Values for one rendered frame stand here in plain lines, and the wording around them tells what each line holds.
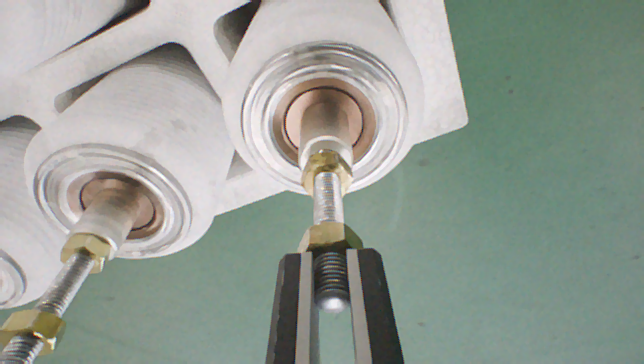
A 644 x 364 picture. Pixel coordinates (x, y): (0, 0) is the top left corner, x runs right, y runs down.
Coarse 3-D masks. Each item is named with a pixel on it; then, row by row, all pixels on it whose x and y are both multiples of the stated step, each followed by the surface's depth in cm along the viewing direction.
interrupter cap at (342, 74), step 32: (288, 64) 15; (320, 64) 15; (352, 64) 15; (384, 64) 15; (256, 96) 16; (288, 96) 16; (320, 96) 16; (352, 96) 16; (384, 96) 16; (256, 128) 17; (288, 128) 17; (352, 128) 17; (384, 128) 17; (256, 160) 18; (288, 160) 18; (384, 160) 18
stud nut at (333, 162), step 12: (312, 156) 14; (324, 156) 14; (336, 156) 13; (312, 168) 13; (324, 168) 13; (336, 168) 13; (348, 168) 14; (312, 180) 14; (348, 180) 14; (312, 192) 14
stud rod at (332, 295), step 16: (320, 176) 13; (336, 176) 13; (320, 192) 13; (336, 192) 13; (320, 208) 12; (336, 208) 12; (320, 256) 10; (336, 256) 10; (320, 272) 10; (336, 272) 10; (320, 288) 9; (336, 288) 9; (320, 304) 10; (336, 304) 10
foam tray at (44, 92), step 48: (192, 0) 20; (240, 0) 21; (384, 0) 24; (432, 0) 21; (96, 48) 22; (144, 48) 22; (192, 48) 22; (432, 48) 22; (0, 96) 24; (48, 96) 24; (432, 96) 24; (240, 192) 28
